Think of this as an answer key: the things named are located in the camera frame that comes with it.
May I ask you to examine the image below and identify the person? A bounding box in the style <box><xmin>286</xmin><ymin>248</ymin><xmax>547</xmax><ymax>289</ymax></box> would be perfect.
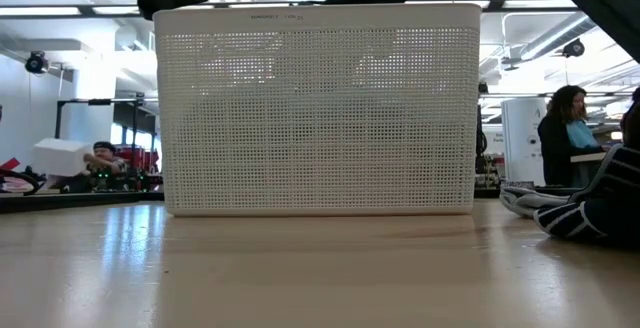
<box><xmin>537</xmin><ymin>85</ymin><xmax>606</xmax><ymax>189</ymax></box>
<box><xmin>619</xmin><ymin>86</ymin><xmax>640</xmax><ymax>150</ymax></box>
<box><xmin>82</xmin><ymin>140</ymin><xmax>130</xmax><ymax>178</ymax></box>

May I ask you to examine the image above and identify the black ceiling camera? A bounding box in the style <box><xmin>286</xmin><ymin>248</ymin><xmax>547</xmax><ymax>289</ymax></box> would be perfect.
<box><xmin>23</xmin><ymin>50</ymin><xmax>50</xmax><ymax>75</ymax></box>

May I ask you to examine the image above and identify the red tool chest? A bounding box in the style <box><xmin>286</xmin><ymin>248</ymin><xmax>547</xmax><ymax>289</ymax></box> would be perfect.
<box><xmin>117</xmin><ymin>146</ymin><xmax>160</xmax><ymax>174</ymax></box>

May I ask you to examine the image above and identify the light grey garment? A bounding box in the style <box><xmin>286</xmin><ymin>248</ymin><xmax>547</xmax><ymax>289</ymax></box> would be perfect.
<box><xmin>498</xmin><ymin>181</ymin><xmax>585</xmax><ymax>220</ymax></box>

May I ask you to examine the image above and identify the navy white-striped Puma garment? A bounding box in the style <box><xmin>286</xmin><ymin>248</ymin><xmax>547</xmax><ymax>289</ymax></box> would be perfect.
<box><xmin>532</xmin><ymin>143</ymin><xmax>640</xmax><ymax>247</ymax></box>

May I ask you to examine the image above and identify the robot with green lights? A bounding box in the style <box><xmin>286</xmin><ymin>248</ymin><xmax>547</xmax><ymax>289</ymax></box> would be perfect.
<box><xmin>89</xmin><ymin>167</ymin><xmax>164</xmax><ymax>193</ymax></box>

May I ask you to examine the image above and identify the black frame stand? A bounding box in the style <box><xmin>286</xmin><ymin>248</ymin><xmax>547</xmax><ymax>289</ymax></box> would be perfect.
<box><xmin>52</xmin><ymin>96</ymin><xmax>160</xmax><ymax>169</ymax></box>

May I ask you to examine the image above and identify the pale wooden desk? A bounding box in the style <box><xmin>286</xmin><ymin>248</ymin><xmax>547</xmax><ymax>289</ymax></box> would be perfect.
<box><xmin>569</xmin><ymin>151</ymin><xmax>609</xmax><ymax>164</ymax></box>

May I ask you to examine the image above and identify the white perforated plastic basket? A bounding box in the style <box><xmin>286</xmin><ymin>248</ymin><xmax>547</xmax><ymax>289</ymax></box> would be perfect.
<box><xmin>152</xmin><ymin>2</ymin><xmax>482</xmax><ymax>218</ymax></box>

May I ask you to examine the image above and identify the black cable loop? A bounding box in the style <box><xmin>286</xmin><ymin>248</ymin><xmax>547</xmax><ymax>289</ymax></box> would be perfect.
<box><xmin>0</xmin><ymin>167</ymin><xmax>47</xmax><ymax>197</ymax></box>

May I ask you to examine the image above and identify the white box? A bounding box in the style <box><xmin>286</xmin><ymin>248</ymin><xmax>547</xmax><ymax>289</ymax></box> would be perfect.
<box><xmin>32</xmin><ymin>137</ymin><xmax>95</xmax><ymax>178</ymax></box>

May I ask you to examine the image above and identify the white column-shaped appliance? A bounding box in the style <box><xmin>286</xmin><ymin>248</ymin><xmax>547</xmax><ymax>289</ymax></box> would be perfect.
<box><xmin>501</xmin><ymin>97</ymin><xmax>550</xmax><ymax>188</ymax></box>

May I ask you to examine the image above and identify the black neighbouring table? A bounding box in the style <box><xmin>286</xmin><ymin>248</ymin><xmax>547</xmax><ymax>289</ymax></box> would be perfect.
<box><xmin>0</xmin><ymin>191</ymin><xmax>166</xmax><ymax>214</ymax></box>

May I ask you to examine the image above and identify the black equipment rack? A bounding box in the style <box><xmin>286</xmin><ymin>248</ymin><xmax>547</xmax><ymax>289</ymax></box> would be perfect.
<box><xmin>474</xmin><ymin>81</ymin><xmax>505</xmax><ymax>200</ymax></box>

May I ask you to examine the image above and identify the black ceiling lamp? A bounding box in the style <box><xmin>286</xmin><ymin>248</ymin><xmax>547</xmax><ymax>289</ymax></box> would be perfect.
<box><xmin>562</xmin><ymin>38</ymin><xmax>586</xmax><ymax>60</ymax></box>

